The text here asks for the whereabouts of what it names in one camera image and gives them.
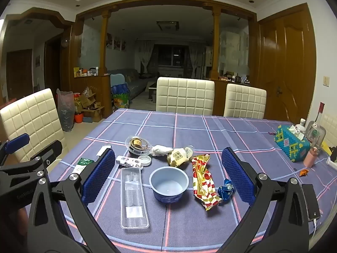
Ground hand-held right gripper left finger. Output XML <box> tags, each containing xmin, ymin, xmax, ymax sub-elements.
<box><xmin>27</xmin><ymin>147</ymin><xmax>123</xmax><ymax>253</ymax></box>

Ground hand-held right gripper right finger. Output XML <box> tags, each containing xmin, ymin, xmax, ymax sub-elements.
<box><xmin>221</xmin><ymin>147</ymin><xmax>310</xmax><ymax>253</ymax></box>

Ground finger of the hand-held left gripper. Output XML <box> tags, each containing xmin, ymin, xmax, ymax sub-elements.
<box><xmin>0</xmin><ymin>133</ymin><xmax>30</xmax><ymax>167</ymax></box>
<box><xmin>0</xmin><ymin>140</ymin><xmax>64</xmax><ymax>183</ymax></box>

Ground green white packet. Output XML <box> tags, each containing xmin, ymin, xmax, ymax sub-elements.
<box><xmin>74</xmin><ymin>157</ymin><xmax>95</xmax><ymax>176</ymax></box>

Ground blue candy wrapper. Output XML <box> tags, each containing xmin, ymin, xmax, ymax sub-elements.
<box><xmin>217</xmin><ymin>178</ymin><xmax>235</xmax><ymax>206</ymax></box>

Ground white paper strip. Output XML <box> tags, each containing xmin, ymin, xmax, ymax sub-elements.
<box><xmin>96</xmin><ymin>145</ymin><xmax>112</xmax><ymax>156</ymax></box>

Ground small white printed pack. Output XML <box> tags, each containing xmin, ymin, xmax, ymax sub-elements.
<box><xmin>116</xmin><ymin>155</ymin><xmax>144</xmax><ymax>170</ymax></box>

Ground red gold foil wrapper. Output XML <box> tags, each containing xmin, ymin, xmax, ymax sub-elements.
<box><xmin>191</xmin><ymin>154</ymin><xmax>222</xmax><ymax>212</ymax></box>

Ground round clear plastic container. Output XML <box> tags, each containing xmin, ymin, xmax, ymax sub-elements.
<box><xmin>125</xmin><ymin>135</ymin><xmax>153</xmax><ymax>156</ymax></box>

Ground clear plastic tray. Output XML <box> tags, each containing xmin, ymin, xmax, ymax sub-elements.
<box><xmin>120</xmin><ymin>167</ymin><xmax>150</xmax><ymax>229</ymax></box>

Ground gold snack packet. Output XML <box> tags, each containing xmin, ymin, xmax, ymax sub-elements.
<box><xmin>167</xmin><ymin>145</ymin><xmax>195</xmax><ymax>167</ymax></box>

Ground white tissue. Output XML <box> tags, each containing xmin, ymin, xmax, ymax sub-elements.
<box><xmin>151</xmin><ymin>145</ymin><xmax>174</xmax><ymax>158</ymax></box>

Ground blue plastic bowl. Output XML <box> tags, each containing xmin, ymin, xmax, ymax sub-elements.
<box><xmin>149</xmin><ymin>166</ymin><xmax>189</xmax><ymax>203</ymax></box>

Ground cream quilted dining chair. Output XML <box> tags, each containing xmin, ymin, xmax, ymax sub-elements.
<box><xmin>223</xmin><ymin>83</ymin><xmax>267</xmax><ymax>120</ymax></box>
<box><xmin>0</xmin><ymin>88</ymin><xmax>65</xmax><ymax>164</ymax></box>
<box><xmin>156</xmin><ymin>77</ymin><xmax>215</xmax><ymax>116</ymax></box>

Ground clear plastic bag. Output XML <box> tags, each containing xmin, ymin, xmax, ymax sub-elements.
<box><xmin>56</xmin><ymin>88</ymin><xmax>75</xmax><ymax>132</ymax></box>

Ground open cardboard box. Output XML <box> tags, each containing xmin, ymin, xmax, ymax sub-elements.
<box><xmin>76</xmin><ymin>88</ymin><xmax>96</xmax><ymax>108</ymax></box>
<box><xmin>82</xmin><ymin>105</ymin><xmax>106</xmax><ymax>123</ymax></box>

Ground blue beaded tissue box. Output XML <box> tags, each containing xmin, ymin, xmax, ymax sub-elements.
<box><xmin>274</xmin><ymin>125</ymin><xmax>311</xmax><ymax>162</ymax></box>

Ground dark wooden door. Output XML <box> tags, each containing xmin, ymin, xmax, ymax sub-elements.
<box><xmin>6</xmin><ymin>49</ymin><xmax>33</xmax><ymax>101</ymax></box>

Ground blue plaid tablecloth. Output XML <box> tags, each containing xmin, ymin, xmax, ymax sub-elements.
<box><xmin>25</xmin><ymin>108</ymin><xmax>337</xmax><ymax>253</ymax></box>

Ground pink small bottle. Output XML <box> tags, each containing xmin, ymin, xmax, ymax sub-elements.
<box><xmin>303</xmin><ymin>148</ymin><xmax>320</xmax><ymax>168</ymax></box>

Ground wooden partition cabinet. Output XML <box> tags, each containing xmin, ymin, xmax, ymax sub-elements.
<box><xmin>70</xmin><ymin>75</ymin><xmax>112</xmax><ymax>119</ymax></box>

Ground colourful woven bag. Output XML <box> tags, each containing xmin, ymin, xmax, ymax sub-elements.
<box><xmin>112</xmin><ymin>84</ymin><xmax>131</xmax><ymax>110</ymax></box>

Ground row of small bottles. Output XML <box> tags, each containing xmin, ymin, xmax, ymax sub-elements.
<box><xmin>74</xmin><ymin>67</ymin><xmax>99</xmax><ymax>77</ymax></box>

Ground glass jar with lid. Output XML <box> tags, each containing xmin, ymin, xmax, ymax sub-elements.
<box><xmin>305</xmin><ymin>121</ymin><xmax>327</xmax><ymax>148</ymax></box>

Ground light blue chair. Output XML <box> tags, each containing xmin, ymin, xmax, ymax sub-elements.
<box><xmin>110</xmin><ymin>74</ymin><xmax>127</xmax><ymax>87</ymax></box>

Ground coffee table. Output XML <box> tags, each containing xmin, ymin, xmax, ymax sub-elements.
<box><xmin>146</xmin><ymin>80</ymin><xmax>158</xmax><ymax>103</ymax></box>

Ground grey sofa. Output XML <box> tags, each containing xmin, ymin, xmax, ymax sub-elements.
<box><xmin>107</xmin><ymin>69</ymin><xmax>149</xmax><ymax>101</ymax></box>

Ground clear bottle with red cap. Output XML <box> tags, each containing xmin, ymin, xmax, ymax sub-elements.
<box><xmin>314</xmin><ymin>102</ymin><xmax>325</xmax><ymax>127</ymax></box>

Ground wooden double door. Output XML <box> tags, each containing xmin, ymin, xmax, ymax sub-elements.
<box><xmin>257</xmin><ymin>3</ymin><xmax>316</xmax><ymax>124</ymax></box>

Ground patterned curtain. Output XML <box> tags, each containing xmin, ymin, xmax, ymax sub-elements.
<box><xmin>137</xmin><ymin>41</ymin><xmax>154</xmax><ymax>74</ymax></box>
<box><xmin>188</xmin><ymin>45</ymin><xmax>206</xmax><ymax>78</ymax></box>

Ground dark window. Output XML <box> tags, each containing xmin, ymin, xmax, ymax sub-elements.
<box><xmin>154</xmin><ymin>45</ymin><xmax>190</xmax><ymax>67</ymax></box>

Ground ceiling lamp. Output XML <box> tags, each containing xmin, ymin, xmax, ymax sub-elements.
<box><xmin>156</xmin><ymin>21</ymin><xmax>180</xmax><ymax>31</ymax></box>

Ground black phone with cable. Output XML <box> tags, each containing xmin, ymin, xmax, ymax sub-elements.
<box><xmin>301</xmin><ymin>183</ymin><xmax>322</xmax><ymax>220</ymax></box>

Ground white charging cable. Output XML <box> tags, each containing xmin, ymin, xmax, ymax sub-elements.
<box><xmin>312</xmin><ymin>217</ymin><xmax>320</xmax><ymax>243</ymax></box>

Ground wall pictures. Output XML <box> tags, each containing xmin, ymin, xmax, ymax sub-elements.
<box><xmin>107</xmin><ymin>33</ymin><xmax>127</xmax><ymax>50</ymax></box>

